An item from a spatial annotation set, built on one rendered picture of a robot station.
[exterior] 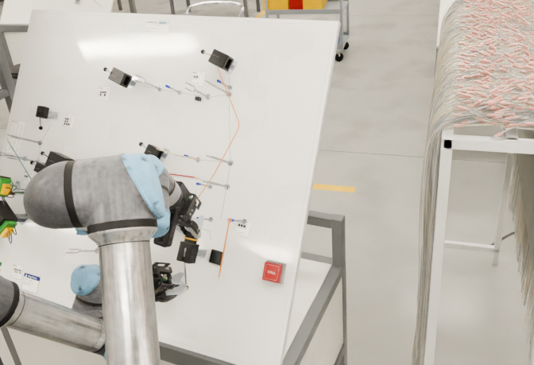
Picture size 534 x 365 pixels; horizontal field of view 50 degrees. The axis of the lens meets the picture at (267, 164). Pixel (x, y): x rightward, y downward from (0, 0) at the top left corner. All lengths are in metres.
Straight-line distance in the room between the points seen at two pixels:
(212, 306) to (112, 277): 0.80
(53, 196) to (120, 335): 0.25
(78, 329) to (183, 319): 0.50
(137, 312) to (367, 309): 2.27
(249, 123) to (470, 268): 2.04
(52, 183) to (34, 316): 0.38
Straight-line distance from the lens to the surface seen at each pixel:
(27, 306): 1.27
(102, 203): 0.97
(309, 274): 2.10
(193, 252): 1.68
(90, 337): 1.39
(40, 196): 1.00
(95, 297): 1.52
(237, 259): 1.70
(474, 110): 1.59
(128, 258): 0.97
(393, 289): 3.26
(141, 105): 1.93
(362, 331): 3.02
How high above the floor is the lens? 2.15
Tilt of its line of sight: 29 degrees down
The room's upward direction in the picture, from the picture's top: 5 degrees counter-clockwise
